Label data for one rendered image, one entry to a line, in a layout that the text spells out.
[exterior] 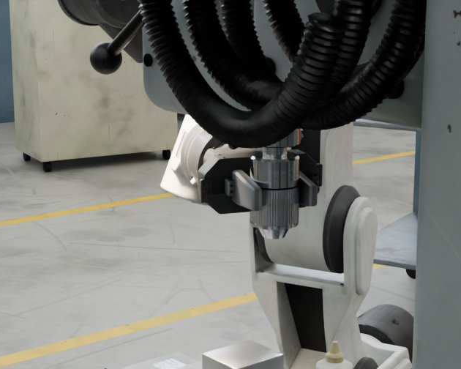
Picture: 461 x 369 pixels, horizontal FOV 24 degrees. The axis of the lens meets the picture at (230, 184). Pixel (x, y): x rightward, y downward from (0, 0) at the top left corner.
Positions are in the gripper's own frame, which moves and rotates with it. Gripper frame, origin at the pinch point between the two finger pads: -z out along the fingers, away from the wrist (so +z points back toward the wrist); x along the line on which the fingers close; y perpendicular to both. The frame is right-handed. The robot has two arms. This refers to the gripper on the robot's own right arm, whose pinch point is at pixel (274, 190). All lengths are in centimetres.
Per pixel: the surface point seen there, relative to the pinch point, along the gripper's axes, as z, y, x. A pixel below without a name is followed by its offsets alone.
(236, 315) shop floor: 296, 127, 95
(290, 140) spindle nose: -2.2, -5.3, 0.7
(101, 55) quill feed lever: 3.3, -13.0, -15.7
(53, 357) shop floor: 274, 127, 18
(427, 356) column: -44.7, -1.8, -7.9
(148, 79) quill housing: 2.4, -10.8, -11.5
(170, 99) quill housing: -0.3, -9.2, -10.2
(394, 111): -28.2, -12.1, -2.1
